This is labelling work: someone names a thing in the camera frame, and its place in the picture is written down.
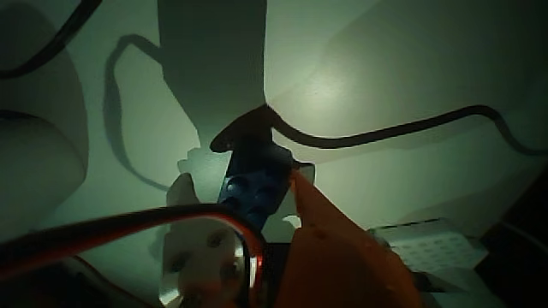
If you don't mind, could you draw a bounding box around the white perforated board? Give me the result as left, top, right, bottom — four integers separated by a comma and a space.
367, 216, 490, 275

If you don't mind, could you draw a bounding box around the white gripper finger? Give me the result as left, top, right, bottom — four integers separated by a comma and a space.
158, 172, 253, 308

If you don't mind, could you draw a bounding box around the long black cable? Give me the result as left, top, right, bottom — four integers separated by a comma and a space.
209, 104, 548, 157

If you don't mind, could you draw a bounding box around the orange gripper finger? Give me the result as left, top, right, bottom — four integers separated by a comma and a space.
273, 169, 424, 308

